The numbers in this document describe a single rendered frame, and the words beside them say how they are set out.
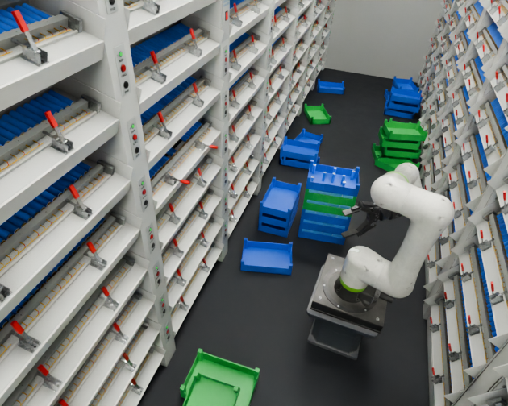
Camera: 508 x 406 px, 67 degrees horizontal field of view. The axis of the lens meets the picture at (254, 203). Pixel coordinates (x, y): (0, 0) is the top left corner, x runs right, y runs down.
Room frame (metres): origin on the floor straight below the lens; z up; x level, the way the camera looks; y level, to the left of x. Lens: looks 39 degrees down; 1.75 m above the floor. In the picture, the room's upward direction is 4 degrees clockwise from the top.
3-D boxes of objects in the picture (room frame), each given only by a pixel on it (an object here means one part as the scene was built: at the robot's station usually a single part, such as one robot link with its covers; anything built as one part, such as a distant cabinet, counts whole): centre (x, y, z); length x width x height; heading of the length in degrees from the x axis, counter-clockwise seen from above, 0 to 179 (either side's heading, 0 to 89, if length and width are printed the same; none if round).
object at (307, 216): (1.90, -0.47, 0.20); 0.30 x 0.20 x 0.08; 80
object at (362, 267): (1.13, -0.49, 0.49); 0.16 x 0.13 x 0.19; 59
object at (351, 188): (1.90, -0.47, 0.44); 0.30 x 0.20 x 0.08; 80
